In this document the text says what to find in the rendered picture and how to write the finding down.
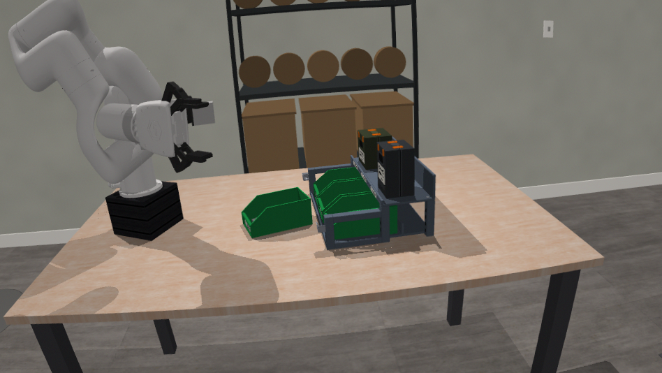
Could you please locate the dark grey metal shelf rack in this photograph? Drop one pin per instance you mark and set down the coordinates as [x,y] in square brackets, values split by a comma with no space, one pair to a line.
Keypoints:
[425,187]

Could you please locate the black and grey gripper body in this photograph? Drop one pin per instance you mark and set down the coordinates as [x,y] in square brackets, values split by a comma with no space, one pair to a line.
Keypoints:
[155,128]

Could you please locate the green bin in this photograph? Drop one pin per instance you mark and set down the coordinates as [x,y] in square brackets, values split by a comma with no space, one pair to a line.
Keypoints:
[360,227]
[277,211]
[335,175]
[338,189]

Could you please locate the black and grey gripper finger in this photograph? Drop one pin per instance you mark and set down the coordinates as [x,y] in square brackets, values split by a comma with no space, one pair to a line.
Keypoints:
[183,100]
[188,158]

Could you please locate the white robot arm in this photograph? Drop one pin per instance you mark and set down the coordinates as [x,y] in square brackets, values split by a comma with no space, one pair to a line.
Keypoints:
[55,43]

